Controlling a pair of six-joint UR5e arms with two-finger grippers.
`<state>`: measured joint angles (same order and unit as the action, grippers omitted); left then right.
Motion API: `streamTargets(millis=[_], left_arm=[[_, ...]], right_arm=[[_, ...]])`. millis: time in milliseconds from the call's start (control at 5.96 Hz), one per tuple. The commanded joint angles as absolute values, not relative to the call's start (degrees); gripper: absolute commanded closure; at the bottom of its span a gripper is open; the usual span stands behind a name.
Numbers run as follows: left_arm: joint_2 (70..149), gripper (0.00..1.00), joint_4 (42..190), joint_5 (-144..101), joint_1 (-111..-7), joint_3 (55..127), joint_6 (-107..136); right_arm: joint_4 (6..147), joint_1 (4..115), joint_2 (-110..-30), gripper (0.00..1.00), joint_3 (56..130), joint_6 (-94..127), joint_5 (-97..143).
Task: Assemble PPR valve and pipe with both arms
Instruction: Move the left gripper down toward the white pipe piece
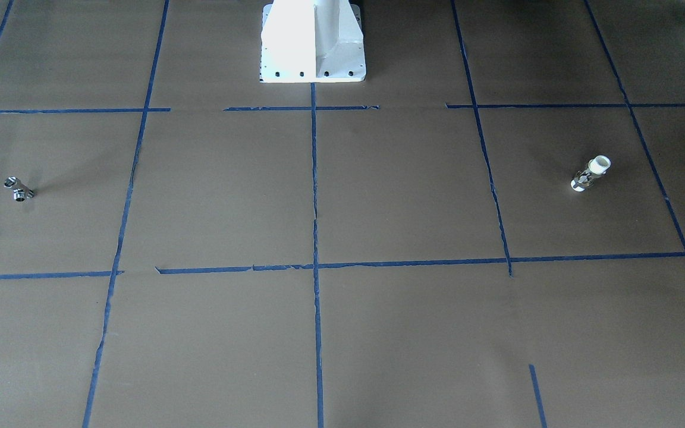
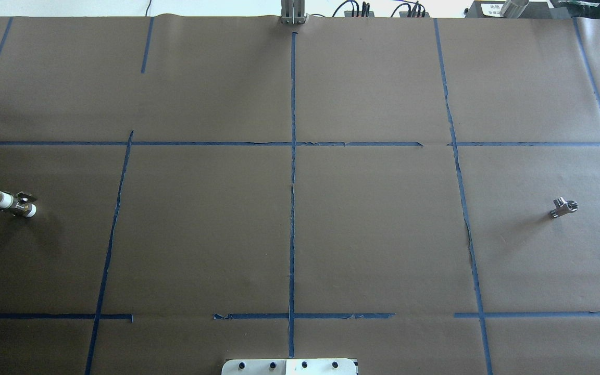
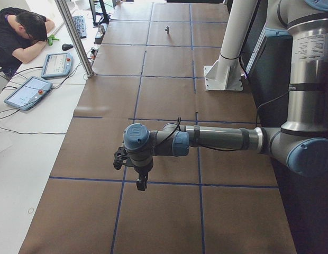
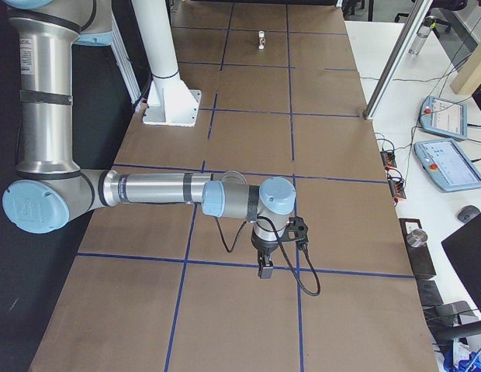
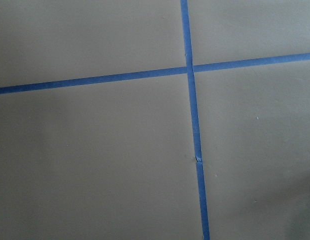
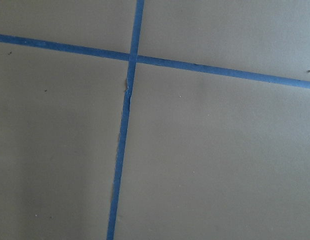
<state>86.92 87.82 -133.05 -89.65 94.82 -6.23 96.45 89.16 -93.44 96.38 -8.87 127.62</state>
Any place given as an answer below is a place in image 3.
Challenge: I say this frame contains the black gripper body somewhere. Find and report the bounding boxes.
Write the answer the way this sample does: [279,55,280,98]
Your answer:
[133,164,151,180]

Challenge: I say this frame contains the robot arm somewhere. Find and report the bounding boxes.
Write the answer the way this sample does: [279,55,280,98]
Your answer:
[113,1,328,191]

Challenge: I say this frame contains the upper teach pendant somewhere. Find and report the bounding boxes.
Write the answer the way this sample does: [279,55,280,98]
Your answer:
[41,52,72,79]

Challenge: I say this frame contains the teach pendant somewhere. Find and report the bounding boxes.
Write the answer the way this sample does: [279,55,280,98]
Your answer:
[41,52,72,79]
[4,76,52,111]

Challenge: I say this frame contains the lower teach pendant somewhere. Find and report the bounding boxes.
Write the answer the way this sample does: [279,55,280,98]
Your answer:
[4,76,52,111]

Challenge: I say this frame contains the black computer mouse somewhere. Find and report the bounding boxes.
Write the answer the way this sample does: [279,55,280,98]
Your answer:
[61,43,74,51]

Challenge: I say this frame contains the black monitor stand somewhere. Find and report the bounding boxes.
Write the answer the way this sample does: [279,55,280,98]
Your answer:
[89,0,110,27]

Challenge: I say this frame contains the green clamp tool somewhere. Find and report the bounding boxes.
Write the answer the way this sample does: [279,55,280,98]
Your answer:
[47,34,60,46]

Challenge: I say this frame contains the black keyboard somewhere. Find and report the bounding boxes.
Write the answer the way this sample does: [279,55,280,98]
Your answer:
[72,15,87,39]

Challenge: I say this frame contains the sleeping person in black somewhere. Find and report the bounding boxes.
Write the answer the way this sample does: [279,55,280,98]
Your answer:
[0,7,55,78]

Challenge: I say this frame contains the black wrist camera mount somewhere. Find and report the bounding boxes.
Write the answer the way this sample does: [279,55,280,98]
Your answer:
[113,147,133,170]

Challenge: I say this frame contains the white camera pole with base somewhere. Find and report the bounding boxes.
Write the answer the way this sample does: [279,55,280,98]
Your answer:
[204,0,258,91]

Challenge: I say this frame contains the aluminium frame post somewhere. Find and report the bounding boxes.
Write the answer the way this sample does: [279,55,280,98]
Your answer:
[55,0,94,78]

